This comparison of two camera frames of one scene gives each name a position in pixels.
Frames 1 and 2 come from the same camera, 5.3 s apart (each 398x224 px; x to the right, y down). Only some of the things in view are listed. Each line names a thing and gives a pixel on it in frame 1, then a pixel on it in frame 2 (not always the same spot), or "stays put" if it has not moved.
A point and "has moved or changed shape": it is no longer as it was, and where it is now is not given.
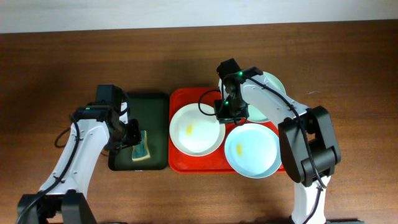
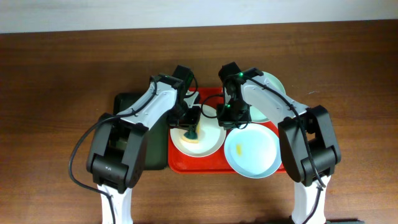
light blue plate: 252,150 stays put
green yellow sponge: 141,152 has moved or changed shape
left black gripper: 134,133 -> 185,123
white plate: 194,133 stays put
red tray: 215,162 stays put
